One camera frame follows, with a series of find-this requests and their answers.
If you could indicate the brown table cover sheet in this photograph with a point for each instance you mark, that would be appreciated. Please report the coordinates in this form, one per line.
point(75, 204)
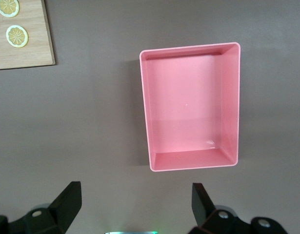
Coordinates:
point(91, 122)

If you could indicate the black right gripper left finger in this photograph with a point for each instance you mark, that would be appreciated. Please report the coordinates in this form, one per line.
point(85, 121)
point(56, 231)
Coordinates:
point(54, 219)

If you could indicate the yellow lemon slice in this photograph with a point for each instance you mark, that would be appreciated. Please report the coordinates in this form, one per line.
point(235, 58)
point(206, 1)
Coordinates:
point(7, 7)
point(17, 36)

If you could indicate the wooden cutting board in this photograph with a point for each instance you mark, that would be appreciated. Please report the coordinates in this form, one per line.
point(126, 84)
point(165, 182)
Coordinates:
point(35, 53)

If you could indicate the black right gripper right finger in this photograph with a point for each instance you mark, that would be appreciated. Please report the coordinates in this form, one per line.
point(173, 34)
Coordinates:
point(213, 221)

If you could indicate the pink plastic bin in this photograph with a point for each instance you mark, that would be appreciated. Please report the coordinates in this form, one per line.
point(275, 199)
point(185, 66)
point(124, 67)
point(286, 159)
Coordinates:
point(188, 109)

